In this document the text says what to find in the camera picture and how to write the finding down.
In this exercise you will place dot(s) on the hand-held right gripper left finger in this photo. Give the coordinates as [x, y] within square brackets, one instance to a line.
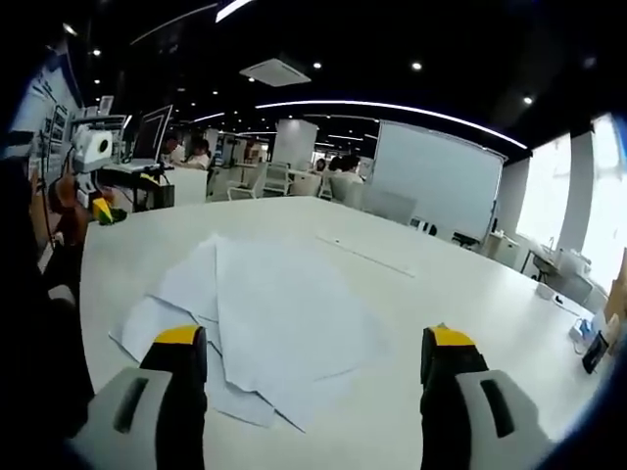
[166, 391]

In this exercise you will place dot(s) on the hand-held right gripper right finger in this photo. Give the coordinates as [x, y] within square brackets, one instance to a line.
[450, 391]

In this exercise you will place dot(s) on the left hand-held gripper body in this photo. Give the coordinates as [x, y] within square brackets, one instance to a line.
[90, 147]

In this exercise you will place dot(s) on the person's left hand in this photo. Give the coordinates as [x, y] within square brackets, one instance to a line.
[68, 215]

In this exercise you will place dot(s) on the white table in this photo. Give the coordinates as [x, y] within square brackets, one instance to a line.
[441, 318]

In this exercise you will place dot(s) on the small white box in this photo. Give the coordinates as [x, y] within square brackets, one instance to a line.
[548, 292]

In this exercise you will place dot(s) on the white office chair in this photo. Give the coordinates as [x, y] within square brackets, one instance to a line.
[278, 178]
[247, 183]

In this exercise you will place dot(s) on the blue tissue pack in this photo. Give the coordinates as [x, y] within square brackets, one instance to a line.
[582, 330]

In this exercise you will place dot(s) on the black phone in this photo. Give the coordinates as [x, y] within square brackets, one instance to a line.
[595, 352]

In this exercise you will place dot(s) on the brown cardboard box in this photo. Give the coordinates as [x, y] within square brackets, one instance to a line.
[618, 308]

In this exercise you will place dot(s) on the grey desk panel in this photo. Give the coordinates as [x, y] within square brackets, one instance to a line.
[392, 205]

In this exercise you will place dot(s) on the wide ceiling light strip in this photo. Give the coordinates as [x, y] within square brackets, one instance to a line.
[232, 10]

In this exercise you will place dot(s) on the ceiling air conditioner vent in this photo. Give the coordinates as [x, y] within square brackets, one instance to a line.
[275, 72]

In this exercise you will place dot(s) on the white square column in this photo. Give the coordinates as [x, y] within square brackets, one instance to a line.
[296, 142]

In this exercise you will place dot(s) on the white mobile whiteboard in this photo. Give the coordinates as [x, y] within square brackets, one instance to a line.
[436, 176]

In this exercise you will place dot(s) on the thin ceiling light strip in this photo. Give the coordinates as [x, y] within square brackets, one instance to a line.
[372, 103]

